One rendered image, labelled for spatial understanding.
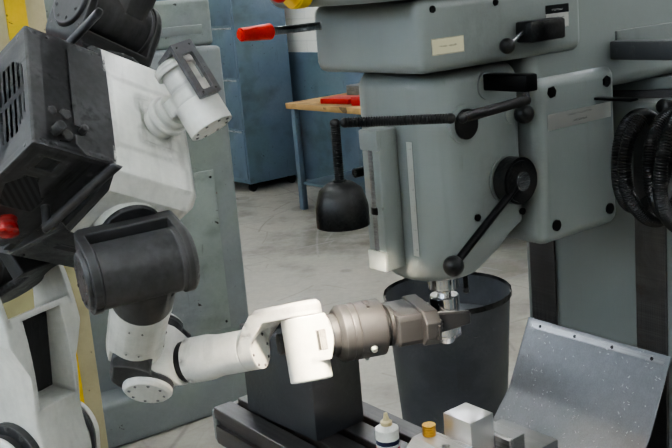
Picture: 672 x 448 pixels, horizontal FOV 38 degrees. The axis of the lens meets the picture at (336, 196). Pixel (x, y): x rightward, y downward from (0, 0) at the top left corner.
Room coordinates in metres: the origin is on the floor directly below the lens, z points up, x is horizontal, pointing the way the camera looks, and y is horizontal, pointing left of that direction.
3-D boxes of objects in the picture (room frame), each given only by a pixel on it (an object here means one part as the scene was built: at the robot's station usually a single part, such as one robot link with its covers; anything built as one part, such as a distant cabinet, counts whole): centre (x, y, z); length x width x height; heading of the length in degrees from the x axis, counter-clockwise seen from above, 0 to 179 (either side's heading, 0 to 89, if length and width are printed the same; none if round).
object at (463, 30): (1.49, -0.19, 1.68); 0.34 x 0.24 x 0.10; 127
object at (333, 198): (1.27, -0.01, 1.47); 0.07 x 0.07 x 0.06
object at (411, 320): (1.44, -0.07, 1.23); 0.13 x 0.12 x 0.10; 16
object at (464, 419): (1.43, -0.18, 1.05); 0.06 x 0.05 x 0.06; 38
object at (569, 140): (1.58, -0.31, 1.47); 0.24 x 0.19 x 0.26; 37
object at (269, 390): (1.79, 0.10, 1.03); 0.22 x 0.12 x 0.20; 40
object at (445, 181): (1.46, -0.16, 1.47); 0.21 x 0.19 x 0.32; 37
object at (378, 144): (1.40, -0.07, 1.44); 0.04 x 0.04 x 0.21; 37
